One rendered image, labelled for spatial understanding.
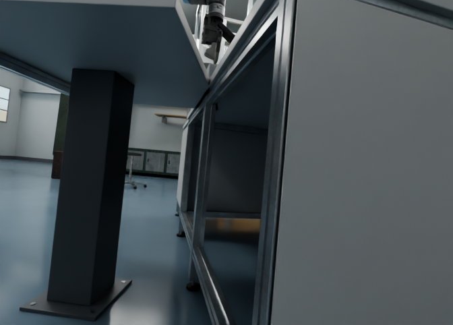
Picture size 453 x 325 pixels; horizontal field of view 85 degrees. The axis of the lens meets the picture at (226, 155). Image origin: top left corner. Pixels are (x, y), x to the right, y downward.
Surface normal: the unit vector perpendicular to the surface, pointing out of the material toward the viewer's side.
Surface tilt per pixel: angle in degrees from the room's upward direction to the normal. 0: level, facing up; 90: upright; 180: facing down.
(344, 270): 90
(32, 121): 90
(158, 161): 90
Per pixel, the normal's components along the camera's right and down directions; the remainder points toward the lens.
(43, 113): -0.07, -0.04
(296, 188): 0.25, -0.01
